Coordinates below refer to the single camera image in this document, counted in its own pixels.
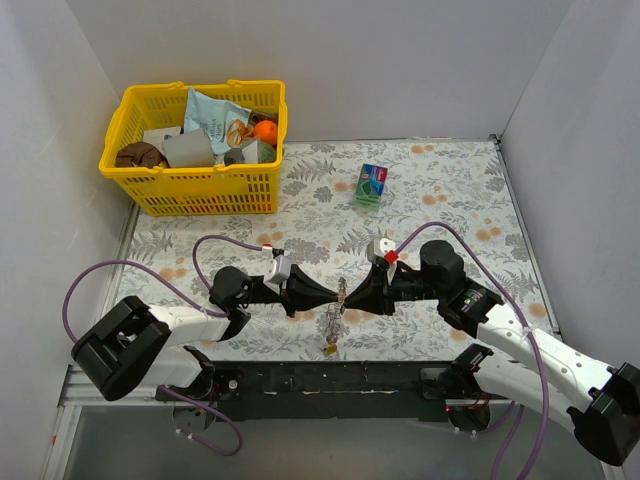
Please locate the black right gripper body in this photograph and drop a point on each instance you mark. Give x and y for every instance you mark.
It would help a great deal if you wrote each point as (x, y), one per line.
(388, 293)

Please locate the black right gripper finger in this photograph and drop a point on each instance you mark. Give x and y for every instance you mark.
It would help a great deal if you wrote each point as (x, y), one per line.
(376, 301)
(377, 282)

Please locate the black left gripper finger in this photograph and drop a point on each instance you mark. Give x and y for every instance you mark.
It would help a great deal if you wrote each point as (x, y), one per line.
(301, 299)
(299, 284)

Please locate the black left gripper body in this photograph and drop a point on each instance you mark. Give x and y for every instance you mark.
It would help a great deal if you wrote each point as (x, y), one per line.
(291, 295)

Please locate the large metal key ring disc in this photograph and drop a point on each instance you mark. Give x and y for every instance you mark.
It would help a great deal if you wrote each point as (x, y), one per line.
(334, 315)

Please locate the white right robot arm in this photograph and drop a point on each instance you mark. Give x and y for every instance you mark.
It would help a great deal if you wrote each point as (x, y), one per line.
(595, 401)

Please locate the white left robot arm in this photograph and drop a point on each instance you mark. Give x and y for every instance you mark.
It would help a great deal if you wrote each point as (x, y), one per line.
(136, 343)

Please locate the floral patterned table mat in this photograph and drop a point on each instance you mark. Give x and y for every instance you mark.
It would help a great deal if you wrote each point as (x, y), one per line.
(452, 190)

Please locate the green blue sponge pack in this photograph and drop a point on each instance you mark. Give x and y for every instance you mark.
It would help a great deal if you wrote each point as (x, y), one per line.
(370, 186)

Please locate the yellow plastic shopping basket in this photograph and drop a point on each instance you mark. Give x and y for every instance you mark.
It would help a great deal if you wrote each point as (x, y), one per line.
(210, 190)

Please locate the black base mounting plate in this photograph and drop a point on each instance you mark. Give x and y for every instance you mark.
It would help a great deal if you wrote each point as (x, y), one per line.
(307, 390)

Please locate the green avocado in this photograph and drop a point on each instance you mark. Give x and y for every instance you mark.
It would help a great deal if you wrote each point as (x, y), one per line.
(266, 153)

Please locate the grey cardboard box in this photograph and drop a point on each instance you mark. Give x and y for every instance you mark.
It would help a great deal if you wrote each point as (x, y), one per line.
(189, 150)

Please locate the orange fruit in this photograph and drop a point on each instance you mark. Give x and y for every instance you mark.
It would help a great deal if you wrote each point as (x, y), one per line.
(266, 131)

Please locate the white carton in basket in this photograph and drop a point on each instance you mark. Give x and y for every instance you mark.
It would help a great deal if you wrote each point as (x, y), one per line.
(155, 137)

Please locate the light blue chips bag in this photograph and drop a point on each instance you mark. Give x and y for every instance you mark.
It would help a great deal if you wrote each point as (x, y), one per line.
(226, 124)

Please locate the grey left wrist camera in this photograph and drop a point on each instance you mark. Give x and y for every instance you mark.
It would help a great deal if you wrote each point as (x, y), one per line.
(279, 270)

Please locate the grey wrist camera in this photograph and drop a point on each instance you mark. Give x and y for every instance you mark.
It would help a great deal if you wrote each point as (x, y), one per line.
(279, 270)
(378, 248)

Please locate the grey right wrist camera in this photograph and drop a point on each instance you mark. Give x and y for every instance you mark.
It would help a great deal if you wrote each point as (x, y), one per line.
(378, 248)

